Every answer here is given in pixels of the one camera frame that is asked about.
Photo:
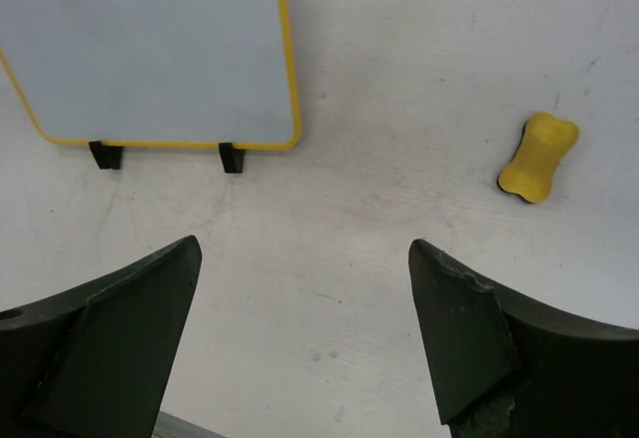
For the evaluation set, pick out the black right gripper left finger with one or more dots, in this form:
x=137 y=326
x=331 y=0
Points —
x=95 y=360

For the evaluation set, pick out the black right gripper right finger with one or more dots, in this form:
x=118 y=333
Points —
x=503 y=364

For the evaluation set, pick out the yellow black whiteboard eraser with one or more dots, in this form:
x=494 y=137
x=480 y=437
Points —
x=544 y=143

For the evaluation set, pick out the yellow framed whiteboard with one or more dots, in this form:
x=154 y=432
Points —
x=155 y=73

